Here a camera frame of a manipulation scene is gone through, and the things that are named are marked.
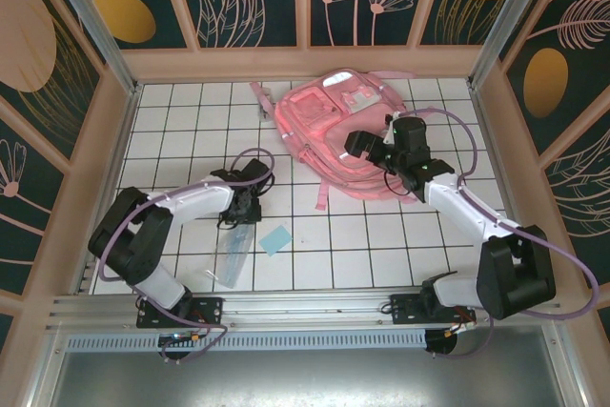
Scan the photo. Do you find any clear plastic pencil pouch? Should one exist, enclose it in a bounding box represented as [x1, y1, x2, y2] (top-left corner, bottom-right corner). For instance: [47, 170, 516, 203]
[207, 223, 256, 290]

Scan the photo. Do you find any grey slotted cable duct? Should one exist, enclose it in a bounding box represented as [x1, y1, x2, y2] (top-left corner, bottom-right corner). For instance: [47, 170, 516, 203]
[66, 330, 428, 351]

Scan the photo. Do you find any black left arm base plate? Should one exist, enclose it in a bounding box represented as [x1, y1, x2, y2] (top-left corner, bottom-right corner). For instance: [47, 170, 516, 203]
[136, 296, 225, 330]

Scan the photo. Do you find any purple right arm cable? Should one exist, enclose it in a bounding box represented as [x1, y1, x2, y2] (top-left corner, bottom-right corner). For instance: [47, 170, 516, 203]
[397, 108, 600, 360]

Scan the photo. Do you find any small clear plastic box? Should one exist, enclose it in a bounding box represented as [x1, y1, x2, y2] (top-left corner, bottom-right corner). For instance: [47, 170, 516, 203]
[258, 86, 276, 121]

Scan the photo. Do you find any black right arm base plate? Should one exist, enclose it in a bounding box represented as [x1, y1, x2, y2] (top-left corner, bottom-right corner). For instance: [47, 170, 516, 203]
[389, 293, 478, 325]

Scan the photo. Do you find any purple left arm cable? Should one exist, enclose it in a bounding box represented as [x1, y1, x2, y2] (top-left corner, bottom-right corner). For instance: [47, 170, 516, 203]
[97, 147, 276, 365]

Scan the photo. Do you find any aluminium corner post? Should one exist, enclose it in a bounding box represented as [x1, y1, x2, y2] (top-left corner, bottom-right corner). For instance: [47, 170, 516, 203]
[469, 0, 557, 89]
[40, 0, 142, 96]

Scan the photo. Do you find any grey metal sheet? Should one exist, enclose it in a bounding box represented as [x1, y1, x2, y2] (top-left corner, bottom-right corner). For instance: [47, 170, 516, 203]
[28, 325, 587, 407]

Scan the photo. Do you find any pink student backpack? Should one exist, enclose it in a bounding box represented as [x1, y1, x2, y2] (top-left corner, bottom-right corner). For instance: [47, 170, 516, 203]
[250, 68, 416, 212]

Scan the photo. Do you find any light blue paper card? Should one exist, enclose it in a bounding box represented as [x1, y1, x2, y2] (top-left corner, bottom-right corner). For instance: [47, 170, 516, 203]
[258, 224, 294, 257]

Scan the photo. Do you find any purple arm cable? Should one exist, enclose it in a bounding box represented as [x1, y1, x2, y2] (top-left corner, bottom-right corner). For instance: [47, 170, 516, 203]
[97, 147, 276, 365]
[397, 108, 600, 360]

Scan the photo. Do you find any long aluminium mounting rail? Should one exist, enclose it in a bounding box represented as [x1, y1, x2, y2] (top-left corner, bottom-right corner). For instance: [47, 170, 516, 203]
[45, 288, 568, 332]

